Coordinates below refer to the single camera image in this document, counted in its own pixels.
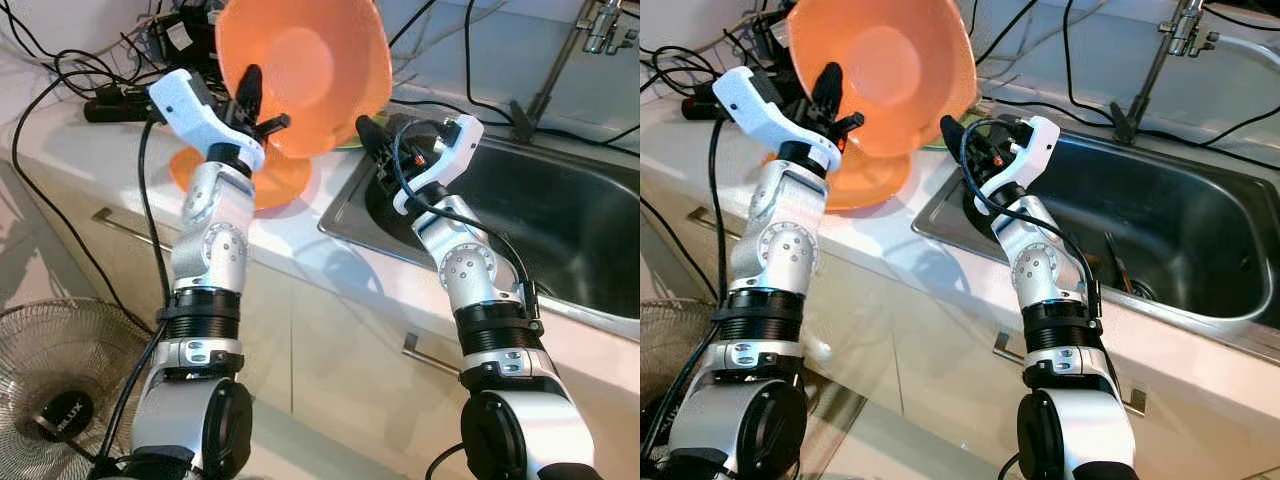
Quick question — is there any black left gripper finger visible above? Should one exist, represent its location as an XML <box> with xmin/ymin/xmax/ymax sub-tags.
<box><xmin>811</xmin><ymin>62</ymin><xmax>843</xmax><ymax>121</ymax></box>
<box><xmin>234</xmin><ymin>64</ymin><xmax>265</xmax><ymax>121</ymax></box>

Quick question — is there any black charger with white label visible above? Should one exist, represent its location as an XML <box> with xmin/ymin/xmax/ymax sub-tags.
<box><xmin>750</xmin><ymin>5</ymin><xmax>801</xmax><ymax>69</ymax></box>
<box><xmin>148</xmin><ymin>5</ymin><xmax>226</xmax><ymax>73</ymax></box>

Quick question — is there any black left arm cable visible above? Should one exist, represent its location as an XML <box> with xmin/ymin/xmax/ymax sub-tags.
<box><xmin>642</xmin><ymin>115</ymin><xmax>729</xmax><ymax>476</ymax></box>
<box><xmin>92</xmin><ymin>118</ymin><xmax>173</xmax><ymax>479</ymax></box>

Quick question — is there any white kitchen base cabinet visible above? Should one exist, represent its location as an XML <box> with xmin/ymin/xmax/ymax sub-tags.
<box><xmin>0</xmin><ymin>160</ymin><xmax>641</xmax><ymax>480</ymax></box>
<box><xmin>640</xmin><ymin>160</ymin><xmax>1280</xmax><ymax>480</ymax></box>

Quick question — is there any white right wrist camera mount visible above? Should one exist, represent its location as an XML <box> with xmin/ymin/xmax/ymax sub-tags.
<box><xmin>975</xmin><ymin>114</ymin><xmax>1062</xmax><ymax>217</ymax></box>
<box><xmin>392</xmin><ymin>114</ymin><xmax>487</xmax><ymax>217</ymax></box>

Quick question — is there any orange plastic bowl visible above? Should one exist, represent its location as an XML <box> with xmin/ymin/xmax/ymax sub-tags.
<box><xmin>214</xmin><ymin>0</ymin><xmax>395</xmax><ymax>161</ymax></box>
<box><xmin>786</xmin><ymin>0</ymin><xmax>980</xmax><ymax>161</ymax></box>

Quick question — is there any metal cabinet handle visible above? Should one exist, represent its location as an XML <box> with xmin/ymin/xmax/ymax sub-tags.
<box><xmin>92</xmin><ymin>207</ymin><xmax>186</xmax><ymax>253</ymax></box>
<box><xmin>992</xmin><ymin>332</ymin><xmax>1031</xmax><ymax>369</ymax></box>
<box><xmin>688</xmin><ymin>207</ymin><xmax>746</xmax><ymax>249</ymax></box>
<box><xmin>401</xmin><ymin>332</ymin><xmax>471</xmax><ymax>381</ymax></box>

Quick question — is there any black power strip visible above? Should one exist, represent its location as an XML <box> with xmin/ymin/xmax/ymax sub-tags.
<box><xmin>682</xmin><ymin>85</ymin><xmax>746</xmax><ymax>123</ymax></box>
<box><xmin>83</xmin><ymin>85</ymin><xmax>171</xmax><ymax>125</ymax></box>

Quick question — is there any stainless steel sink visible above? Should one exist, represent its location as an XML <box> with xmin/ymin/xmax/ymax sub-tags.
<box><xmin>912</xmin><ymin>125</ymin><xmax>1280</xmax><ymax>363</ymax></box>
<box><xmin>317</xmin><ymin>125</ymin><xmax>641</xmax><ymax>341</ymax></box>

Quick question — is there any white hose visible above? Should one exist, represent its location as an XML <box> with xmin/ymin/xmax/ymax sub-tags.
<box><xmin>1208</xmin><ymin>35</ymin><xmax>1280</xmax><ymax>73</ymax></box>

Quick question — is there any floor fan with wire guard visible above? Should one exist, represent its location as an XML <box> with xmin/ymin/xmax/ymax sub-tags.
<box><xmin>640</xmin><ymin>298</ymin><xmax>723</xmax><ymax>411</ymax></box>
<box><xmin>0</xmin><ymin>298</ymin><xmax>158</xmax><ymax>480</ymax></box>

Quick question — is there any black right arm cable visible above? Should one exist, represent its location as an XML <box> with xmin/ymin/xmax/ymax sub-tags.
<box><xmin>958</xmin><ymin>120</ymin><xmax>1106</xmax><ymax>323</ymax></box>
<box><xmin>392</xmin><ymin>122</ymin><xmax>543</xmax><ymax>323</ymax></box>

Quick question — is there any chrome faucet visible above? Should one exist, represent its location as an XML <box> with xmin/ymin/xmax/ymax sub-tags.
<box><xmin>508</xmin><ymin>0</ymin><xmax>633</xmax><ymax>143</ymax></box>
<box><xmin>1108</xmin><ymin>0</ymin><xmax>1219</xmax><ymax>143</ymax></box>

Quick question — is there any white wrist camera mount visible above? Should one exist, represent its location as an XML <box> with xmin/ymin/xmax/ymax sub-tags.
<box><xmin>712</xmin><ymin>65</ymin><xmax>844</xmax><ymax>173</ymax></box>
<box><xmin>975</xmin><ymin>114</ymin><xmax>1062</xmax><ymax>217</ymax></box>
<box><xmin>148</xmin><ymin>68</ymin><xmax>267</xmax><ymax>173</ymax></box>
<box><xmin>392</xmin><ymin>114</ymin><xmax>487</xmax><ymax>217</ymax></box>

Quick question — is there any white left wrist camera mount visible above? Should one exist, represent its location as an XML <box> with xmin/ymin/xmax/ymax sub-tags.
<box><xmin>148</xmin><ymin>68</ymin><xmax>267</xmax><ymax>173</ymax></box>
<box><xmin>712</xmin><ymin>65</ymin><xmax>844</xmax><ymax>173</ymax></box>

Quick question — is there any thick black power cable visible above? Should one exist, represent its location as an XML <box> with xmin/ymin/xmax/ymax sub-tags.
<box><xmin>640</xmin><ymin>195</ymin><xmax>723</xmax><ymax>311</ymax></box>
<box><xmin>8</xmin><ymin>72</ymin><xmax>156</xmax><ymax>336</ymax></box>

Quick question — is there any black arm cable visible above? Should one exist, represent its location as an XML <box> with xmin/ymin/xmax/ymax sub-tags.
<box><xmin>392</xmin><ymin>122</ymin><xmax>543</xmax><ymax>323</ymax></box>
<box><xmin>642</xmin><ymin>115</ymin><xmax>729</xmax><ymax>476</ymax></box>
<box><xmin>958</xmin><ymin>120</ymin><xmax>1106</xmax><ymax>323</ymax></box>
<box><xmin>92</xmin><ymin>118</ymin><xmax>173</xmax><ymax>479</ymax></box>

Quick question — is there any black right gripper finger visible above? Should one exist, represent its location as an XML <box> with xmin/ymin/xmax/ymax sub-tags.
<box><xmin>356</xmin><ymin>114</ymin><xmax>397</xmax><ymax>166</ymax></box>
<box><xmin>939</xmin><ymin>113</ymin><xmax>983</xmax><ymax>166</ymax></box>

